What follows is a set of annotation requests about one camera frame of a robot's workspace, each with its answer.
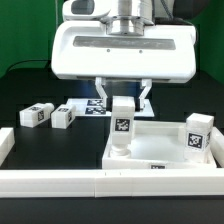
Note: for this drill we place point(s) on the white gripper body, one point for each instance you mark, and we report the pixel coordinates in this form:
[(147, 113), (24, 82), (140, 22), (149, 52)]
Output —
[(164, 53)]

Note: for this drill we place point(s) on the white fence block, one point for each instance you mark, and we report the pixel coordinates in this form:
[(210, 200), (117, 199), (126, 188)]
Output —
[(217, 144), (7, 141)]

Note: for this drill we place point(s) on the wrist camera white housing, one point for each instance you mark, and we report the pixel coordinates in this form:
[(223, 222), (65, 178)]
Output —
[(86, 10)]

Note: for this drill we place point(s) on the white square table top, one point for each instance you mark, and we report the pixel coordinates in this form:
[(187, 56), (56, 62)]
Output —
[(155, 145)]

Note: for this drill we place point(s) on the white marker tag sheet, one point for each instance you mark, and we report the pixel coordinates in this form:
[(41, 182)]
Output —
[(94, 108)]

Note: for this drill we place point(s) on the white left fence block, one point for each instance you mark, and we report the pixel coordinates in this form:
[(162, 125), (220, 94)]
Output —
[(7, 141)]

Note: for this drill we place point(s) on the white right fence block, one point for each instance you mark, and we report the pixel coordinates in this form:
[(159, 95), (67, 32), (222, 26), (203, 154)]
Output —
[(217, 144)]

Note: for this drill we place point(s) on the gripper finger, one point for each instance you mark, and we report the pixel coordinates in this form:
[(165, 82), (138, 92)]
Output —
[(145, 86), (100, 84)]

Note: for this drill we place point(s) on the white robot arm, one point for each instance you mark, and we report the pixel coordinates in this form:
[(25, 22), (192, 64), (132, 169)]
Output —
[(131, 17)]

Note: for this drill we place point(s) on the white front fence bar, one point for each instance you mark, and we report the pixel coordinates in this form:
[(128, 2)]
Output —
[(111, 183)]

